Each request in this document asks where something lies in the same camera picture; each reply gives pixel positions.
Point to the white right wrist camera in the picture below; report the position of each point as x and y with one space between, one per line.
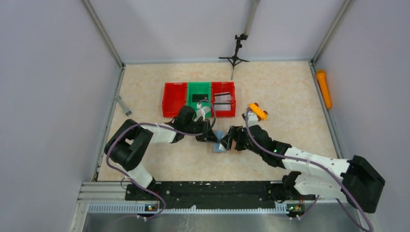
251 119

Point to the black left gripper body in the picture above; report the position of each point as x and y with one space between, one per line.
199 126

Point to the grey small tool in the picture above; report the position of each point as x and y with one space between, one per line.
122 104

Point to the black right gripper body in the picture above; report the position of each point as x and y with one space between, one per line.
242 142

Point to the orange flashlight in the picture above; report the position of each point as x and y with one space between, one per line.
321 78

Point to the green plastic bin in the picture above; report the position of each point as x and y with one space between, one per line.
197 91

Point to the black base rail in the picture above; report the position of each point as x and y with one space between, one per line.
266 190

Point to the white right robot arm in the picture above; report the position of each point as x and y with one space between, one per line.
354 180

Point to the left red plastic bin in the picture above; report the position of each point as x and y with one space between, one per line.
174 97

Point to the black camera tripod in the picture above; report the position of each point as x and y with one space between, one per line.
234 60

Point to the card with black stripe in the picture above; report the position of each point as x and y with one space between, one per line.
224 96

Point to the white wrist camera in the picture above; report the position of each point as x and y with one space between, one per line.
251 119
203 110

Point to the black card in green bin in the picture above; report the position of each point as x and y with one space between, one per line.
199 97

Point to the yellow toy brick car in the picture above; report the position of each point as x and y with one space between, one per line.
261 114

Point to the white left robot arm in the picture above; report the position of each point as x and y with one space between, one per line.
130 142

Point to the white card in bin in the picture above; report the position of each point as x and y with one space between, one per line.
222 106

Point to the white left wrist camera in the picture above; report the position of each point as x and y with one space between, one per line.
203 110

